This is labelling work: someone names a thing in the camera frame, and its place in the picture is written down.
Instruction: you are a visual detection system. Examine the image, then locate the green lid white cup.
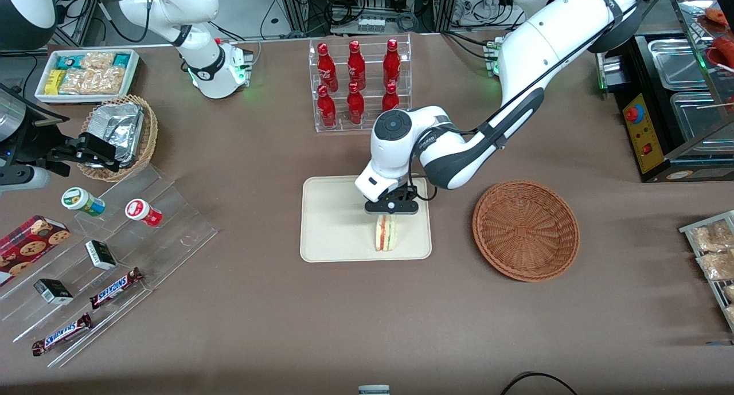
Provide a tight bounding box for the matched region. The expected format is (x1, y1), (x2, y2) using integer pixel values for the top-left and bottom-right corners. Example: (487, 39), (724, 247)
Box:
(61, 187), (106, 217)

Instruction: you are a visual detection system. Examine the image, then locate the clear acrylic bottle rack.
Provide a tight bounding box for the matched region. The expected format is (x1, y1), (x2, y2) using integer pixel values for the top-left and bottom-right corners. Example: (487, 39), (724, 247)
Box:
(309, 34), (412, 133)

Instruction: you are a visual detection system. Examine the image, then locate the triangle sandwich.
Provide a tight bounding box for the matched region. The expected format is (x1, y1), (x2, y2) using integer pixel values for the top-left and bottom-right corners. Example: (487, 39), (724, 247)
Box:
(374, 213), (397, 252)

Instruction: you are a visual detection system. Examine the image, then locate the red plaid cookie box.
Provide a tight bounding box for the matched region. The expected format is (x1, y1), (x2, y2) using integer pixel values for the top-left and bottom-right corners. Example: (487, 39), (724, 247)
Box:
(0, 214), (71, 287)

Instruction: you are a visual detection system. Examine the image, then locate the clear acrylic stepped display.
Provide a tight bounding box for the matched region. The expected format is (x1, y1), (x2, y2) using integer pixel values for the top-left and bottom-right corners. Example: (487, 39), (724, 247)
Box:
(0, 164), (219, 368)

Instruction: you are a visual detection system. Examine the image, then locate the red lid white cup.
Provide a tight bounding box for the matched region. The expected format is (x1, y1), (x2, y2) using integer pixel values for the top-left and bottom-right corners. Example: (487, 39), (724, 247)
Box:
(125, 198), (163, 228)

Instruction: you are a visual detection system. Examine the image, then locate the large brown wicker basket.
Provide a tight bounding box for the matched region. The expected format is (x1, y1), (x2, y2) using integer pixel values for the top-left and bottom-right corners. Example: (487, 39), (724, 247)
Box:
(472, 181), (580, 283)

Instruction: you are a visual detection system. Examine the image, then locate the tray of packaged snacks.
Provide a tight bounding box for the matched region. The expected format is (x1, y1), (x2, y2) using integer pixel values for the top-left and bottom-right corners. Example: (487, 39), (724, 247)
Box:
(679, 210), (734, 334)

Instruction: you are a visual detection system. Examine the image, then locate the small black carton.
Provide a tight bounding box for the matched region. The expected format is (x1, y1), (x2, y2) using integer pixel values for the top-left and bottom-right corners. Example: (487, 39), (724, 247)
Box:
(85, 240), (118, 271)
(33, 278), (75, 306)

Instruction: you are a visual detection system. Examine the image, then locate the silver foil wrapped package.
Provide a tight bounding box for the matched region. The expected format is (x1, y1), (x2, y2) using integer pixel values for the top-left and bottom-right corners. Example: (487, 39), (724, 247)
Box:
(86, 102), (145, 167)

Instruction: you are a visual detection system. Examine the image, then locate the Snickers chocolate bar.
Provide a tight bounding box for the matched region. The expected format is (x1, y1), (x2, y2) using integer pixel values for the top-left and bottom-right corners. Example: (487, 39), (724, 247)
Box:
(31, 313), (94, 357)
(89, 267), (143, 310)

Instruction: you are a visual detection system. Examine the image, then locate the red soda bottle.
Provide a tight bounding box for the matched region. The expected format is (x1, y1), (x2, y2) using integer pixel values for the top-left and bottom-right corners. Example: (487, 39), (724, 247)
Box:
(382, 38), (401, 89)
(347, 40), (366, 91)
(346, 83), (366, 126)
(317, 85), (338, 128)
(317, 43), (339, 93)
(381, 83), (401, 112)

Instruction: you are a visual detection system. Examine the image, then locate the aluminium equipment frame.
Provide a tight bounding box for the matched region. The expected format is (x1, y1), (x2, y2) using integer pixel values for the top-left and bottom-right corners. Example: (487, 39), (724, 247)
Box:
(278, 0), (459, 36)

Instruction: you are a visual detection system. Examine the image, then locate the small clear peanut bag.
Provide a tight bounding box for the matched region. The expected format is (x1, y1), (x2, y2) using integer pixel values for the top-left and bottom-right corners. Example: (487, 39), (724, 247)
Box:
(80, 52), (115, 70)

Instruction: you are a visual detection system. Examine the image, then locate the large clear peanut bag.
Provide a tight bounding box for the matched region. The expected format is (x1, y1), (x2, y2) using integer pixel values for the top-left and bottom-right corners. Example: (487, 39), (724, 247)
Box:
(59, 67), (126, 95)

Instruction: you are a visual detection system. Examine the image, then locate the small tan wicker basket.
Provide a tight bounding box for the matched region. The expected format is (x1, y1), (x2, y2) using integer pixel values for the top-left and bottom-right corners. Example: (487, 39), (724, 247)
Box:
(77, 95), (159, 183)

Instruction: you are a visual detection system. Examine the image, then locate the black food warmer cabinet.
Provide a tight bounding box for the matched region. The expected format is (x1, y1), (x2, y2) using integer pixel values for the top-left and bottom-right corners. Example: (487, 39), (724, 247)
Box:
(596, 0), (734, 183)

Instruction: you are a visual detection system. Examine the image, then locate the white plastic snack bin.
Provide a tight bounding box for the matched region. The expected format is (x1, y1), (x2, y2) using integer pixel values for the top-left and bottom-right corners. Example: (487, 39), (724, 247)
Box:
(34, 49), (140, 104)

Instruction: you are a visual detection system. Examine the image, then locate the black looped table cable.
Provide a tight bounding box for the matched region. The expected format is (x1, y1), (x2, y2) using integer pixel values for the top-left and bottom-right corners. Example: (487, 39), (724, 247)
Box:
(500, 371), (579, 395)

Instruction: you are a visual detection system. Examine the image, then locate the beige serving tray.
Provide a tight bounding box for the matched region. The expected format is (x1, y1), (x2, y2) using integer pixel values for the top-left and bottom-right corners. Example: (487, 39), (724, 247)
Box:
(300, 174), (432, 263)

